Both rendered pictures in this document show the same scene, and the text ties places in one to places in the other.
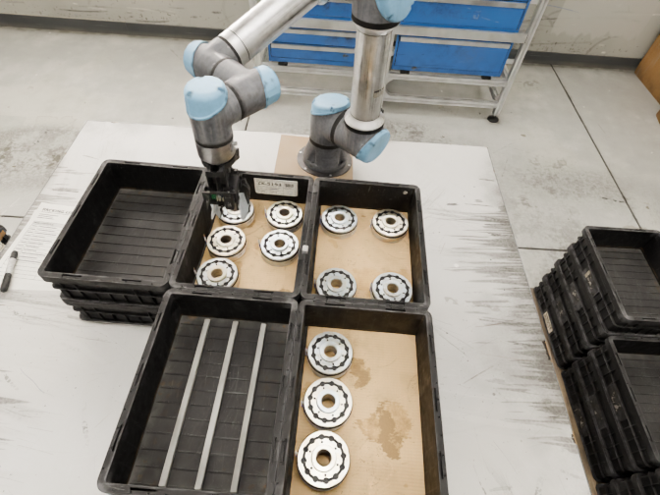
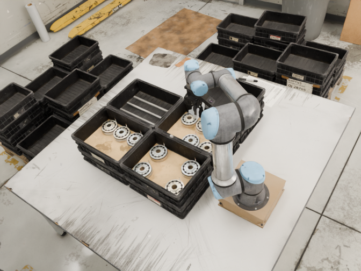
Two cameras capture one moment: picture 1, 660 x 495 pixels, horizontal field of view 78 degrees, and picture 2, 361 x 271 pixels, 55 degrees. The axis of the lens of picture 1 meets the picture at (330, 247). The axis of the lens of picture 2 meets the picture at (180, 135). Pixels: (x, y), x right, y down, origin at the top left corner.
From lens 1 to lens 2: 187 cm
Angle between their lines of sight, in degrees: 73
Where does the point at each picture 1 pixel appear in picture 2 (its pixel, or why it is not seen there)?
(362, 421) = (111, 142)
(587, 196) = not seen: outside the picture
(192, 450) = (138, 104)
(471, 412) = (92, 194)
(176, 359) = (166, 105)
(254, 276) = (184, 132)
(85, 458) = not seen: hidden behind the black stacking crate
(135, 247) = (223, 102)
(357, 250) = (172, 171)
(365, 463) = (101, 138)
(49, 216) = (275, 91)
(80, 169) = (307, 101)
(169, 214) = not seen: hidden behind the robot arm
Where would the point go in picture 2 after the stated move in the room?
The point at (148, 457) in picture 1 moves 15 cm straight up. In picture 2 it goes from (143, 95) to (138, 78)
